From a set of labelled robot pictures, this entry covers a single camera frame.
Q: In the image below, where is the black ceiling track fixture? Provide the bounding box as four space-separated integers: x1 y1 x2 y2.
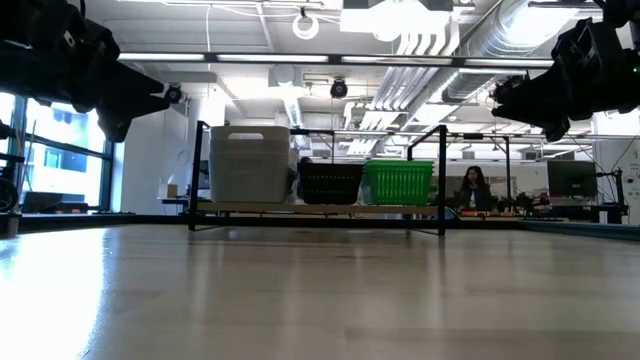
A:
528 0 601 9

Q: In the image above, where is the cluttered black desk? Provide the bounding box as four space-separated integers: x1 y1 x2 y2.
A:
519 197 630 225

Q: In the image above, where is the black frame wooden shelf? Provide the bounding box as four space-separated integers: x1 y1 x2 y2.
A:
188 119 449 237

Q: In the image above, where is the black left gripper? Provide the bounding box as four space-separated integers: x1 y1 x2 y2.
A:
47 12 170 143

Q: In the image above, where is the large window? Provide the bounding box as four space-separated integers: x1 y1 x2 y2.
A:
0 92 114 211

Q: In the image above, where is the black computer monitor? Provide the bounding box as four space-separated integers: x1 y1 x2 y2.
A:
546 159 599 199

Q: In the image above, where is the black metal background frame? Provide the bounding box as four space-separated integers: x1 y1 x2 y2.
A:
289 128 337 164
447 132 512 199

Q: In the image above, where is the white cable coil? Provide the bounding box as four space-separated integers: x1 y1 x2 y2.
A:
292 12 320 41

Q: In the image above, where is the black aluminium rig frame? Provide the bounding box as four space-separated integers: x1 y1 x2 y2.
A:
0 212 640 242

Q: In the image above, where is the long ceiling light bar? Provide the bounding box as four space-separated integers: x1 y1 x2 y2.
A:
117 51 556 70

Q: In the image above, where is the silver ventilation duct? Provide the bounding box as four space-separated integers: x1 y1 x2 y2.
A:
442 0 581 104

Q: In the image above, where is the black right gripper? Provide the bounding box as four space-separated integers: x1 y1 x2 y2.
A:
492 18 626 143

